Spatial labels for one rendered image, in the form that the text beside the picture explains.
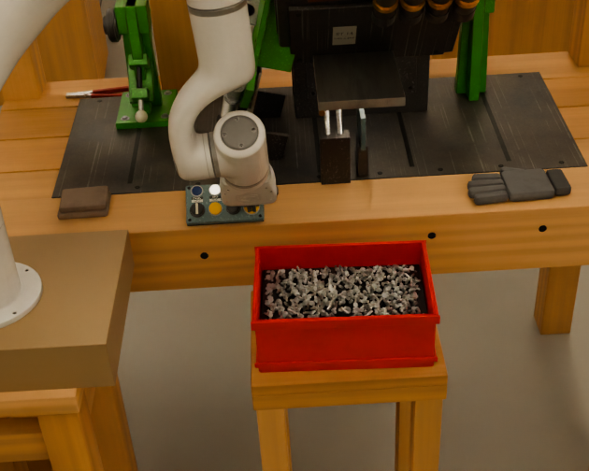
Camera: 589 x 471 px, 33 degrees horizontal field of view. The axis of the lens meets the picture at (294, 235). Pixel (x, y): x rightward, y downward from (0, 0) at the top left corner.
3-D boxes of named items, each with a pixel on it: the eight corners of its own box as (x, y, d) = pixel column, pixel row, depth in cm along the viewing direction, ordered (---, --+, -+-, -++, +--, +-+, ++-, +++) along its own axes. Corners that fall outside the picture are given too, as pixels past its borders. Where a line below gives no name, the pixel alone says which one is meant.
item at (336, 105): (405, 111, 182) (405, 97, 180) (318, 117, 182) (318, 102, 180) (382, 23, 213) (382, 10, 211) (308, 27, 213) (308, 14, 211)
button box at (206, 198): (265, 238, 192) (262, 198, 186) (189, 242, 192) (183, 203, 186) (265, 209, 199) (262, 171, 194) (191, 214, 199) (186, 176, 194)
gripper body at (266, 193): (216, 190, 170) (222, 212, 181) (275, 186, 170) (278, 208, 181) (215, 150, 172) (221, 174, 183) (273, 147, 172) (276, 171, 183)
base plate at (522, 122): (586, 174, 202) (588, 164, 201) (52, 205, 202) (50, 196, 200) (538, 78, 236) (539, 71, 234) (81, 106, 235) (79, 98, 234)
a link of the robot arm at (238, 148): (219, 191, 168) (272, 181, 168) (211, 161, 155) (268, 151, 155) (211, 146, 170) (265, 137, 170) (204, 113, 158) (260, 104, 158)
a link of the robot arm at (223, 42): (140, 21, 144) (179, 194, 161) (248, 5, 145) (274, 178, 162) (140, -1, 151) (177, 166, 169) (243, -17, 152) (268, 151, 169)
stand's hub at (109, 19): (119, 48, 214) (113, 15, 209) (105, 48, 214) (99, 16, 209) (122, 33, 220) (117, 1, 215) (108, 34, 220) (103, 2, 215)
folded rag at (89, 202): (57, 221, 194) (54, 208, 192) (63, 198, 200) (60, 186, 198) (107, 217, 194) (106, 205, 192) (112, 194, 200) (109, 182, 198)
